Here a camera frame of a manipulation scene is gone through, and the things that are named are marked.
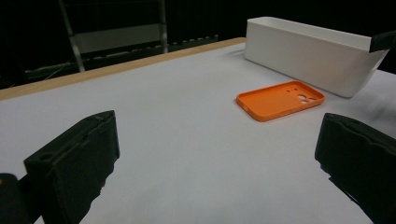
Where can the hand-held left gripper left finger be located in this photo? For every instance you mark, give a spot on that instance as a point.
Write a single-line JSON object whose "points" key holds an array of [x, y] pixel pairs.
{"points": [[74, 165]]}

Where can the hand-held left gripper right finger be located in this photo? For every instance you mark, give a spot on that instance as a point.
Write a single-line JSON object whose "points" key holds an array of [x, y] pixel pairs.
{"points": [[364, 161]]}

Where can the white plastic storage bin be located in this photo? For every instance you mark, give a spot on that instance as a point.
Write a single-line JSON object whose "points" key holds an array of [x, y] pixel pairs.
{"points": [[305, 62]]}

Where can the orange phone case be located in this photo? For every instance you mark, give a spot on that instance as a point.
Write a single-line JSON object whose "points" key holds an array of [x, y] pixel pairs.
{"points": [[267, 104]]}

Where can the grey metal stand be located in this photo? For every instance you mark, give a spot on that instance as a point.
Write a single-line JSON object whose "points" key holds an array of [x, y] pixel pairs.
{"points": [[118, 37]]}

